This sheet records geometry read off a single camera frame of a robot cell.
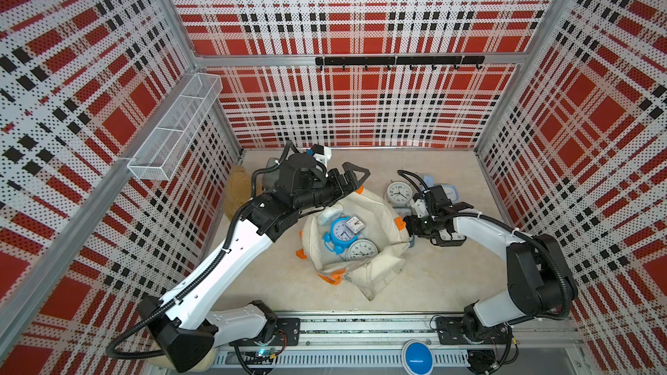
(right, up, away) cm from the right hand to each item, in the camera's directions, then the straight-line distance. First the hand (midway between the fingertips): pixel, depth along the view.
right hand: (411, 231), depth 89 cm
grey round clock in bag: (-18, -6, -3) cm, 19 cm away
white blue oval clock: (-30, +5, -1) cm, 30 cm away
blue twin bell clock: (-25, -2, +1) cm, 25 cm away
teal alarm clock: (+20, +13, +14) cm, 27 cm away
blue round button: (-4, -29, -21) cm, 36 cm away
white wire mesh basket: (-89, +28, +2) cm, 93 cm away
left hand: (-18, +18, -25) cm, 36 cm away
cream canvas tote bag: (-11, +3, -10) cm, 15 cm away
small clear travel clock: (-20, +2, +1) cm, 20 cm away
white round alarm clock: (-2, +12, +12) cm, 17 cm away
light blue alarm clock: (+10, +18, +12) cm, 24 cm away
